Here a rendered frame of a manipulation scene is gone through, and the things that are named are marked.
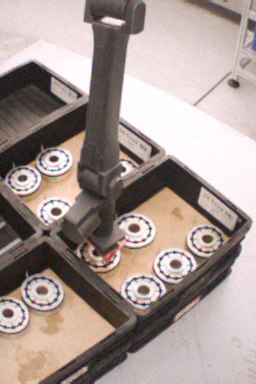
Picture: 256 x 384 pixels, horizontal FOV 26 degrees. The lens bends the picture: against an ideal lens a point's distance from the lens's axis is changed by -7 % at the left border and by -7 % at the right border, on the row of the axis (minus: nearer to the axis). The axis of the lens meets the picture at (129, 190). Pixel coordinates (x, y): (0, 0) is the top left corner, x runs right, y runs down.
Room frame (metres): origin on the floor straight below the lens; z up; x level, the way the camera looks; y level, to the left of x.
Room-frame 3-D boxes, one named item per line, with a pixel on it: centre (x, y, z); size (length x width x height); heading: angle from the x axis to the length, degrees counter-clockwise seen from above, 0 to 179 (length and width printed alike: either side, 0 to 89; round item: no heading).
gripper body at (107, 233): (0.78, 0.05, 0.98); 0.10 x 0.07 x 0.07; 45
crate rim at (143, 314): (0.82, -0.07, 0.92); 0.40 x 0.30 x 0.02; 139
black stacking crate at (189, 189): (0.82, -0.07, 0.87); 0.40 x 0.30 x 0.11; 139
